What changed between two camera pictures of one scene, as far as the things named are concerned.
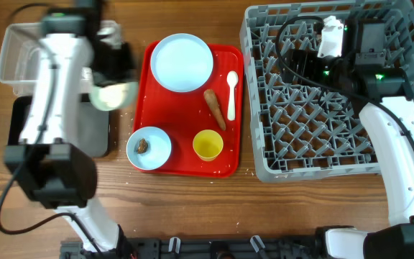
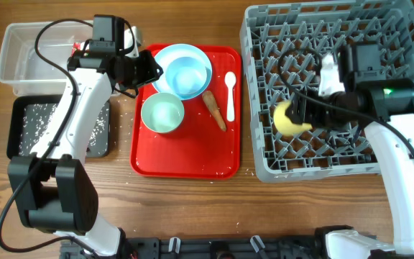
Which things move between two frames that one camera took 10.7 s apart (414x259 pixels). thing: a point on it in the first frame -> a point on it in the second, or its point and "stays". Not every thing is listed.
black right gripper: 307,59 -> 304,111
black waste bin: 94,125 stays
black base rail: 202,248 stays
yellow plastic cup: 208,144 -> 283,124
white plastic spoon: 232,78 stays
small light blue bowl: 148,147 -> 187,78
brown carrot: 212,102 stays
